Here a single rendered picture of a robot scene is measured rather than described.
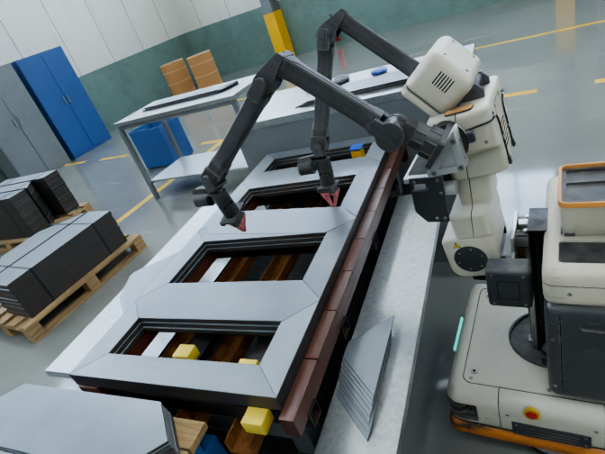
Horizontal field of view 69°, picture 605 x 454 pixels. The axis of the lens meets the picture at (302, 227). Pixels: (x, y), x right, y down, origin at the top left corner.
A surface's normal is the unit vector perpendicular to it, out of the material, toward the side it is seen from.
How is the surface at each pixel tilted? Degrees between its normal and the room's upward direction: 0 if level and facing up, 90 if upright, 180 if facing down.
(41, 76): 90
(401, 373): 0
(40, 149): 90
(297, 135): 90
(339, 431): 0
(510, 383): 0
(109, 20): 90
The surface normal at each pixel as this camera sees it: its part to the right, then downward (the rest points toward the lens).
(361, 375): -0.31, -0.83
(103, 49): 0.85, -0.02
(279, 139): -0.33, 0.56
